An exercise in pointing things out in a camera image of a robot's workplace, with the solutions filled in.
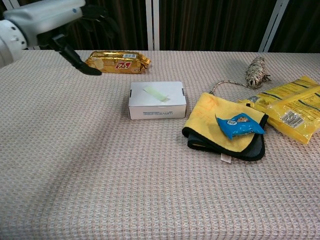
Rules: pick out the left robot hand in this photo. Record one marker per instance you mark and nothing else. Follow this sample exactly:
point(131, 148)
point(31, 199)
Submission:
point(45, 17)

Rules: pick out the white cardboard box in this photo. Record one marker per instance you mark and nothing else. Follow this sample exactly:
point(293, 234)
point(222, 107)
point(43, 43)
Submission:
point(157, 112)

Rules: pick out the gold biscuit packet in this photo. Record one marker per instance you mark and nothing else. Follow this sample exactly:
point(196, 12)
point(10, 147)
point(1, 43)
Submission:
point(117, 63)

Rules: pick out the dark pleated curtain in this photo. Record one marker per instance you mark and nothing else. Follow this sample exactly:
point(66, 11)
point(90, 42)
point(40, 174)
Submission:
point(212, 22)

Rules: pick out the yellow towel with black edge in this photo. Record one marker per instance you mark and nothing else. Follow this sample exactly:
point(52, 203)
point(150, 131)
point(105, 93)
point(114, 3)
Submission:
point(202, 117)

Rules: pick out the beige waffle tablecloth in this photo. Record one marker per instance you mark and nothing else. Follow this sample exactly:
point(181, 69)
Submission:
point(125, 187)

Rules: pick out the bundle of braided twine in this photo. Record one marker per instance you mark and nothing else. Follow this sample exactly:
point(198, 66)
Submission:
point(256, 72)

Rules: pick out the blue snack packet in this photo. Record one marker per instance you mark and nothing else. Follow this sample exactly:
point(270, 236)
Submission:
point(240, 127)

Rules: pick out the yellow snack bag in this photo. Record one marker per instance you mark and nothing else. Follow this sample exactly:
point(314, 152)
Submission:
point(295, 125)
point(282, 91)

